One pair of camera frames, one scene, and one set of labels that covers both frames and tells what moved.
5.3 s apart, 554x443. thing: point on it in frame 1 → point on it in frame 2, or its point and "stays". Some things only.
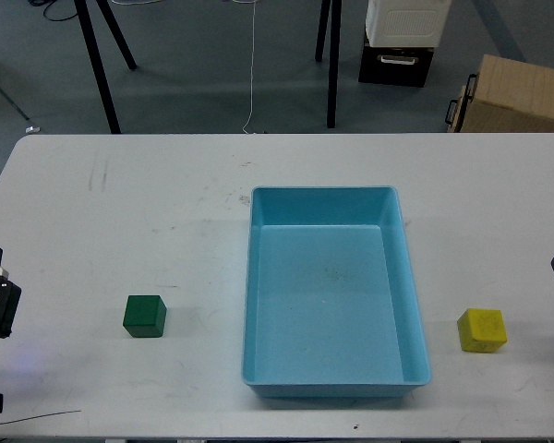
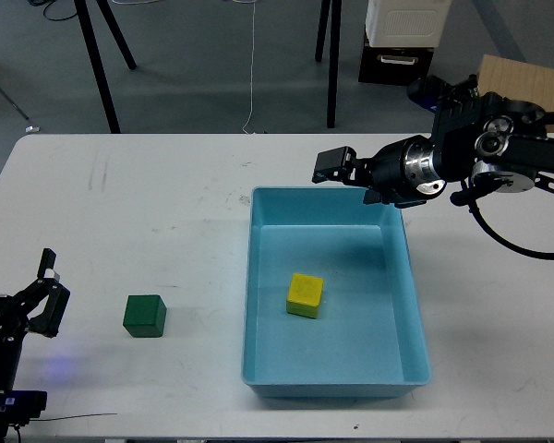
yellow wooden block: [482, 330] → [305, 294]
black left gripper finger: [1, 322] → [48, 322]
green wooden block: [145, 316] stays
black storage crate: [395, 65] stays
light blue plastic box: [331, 299] stays
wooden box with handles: [511, 96] stays
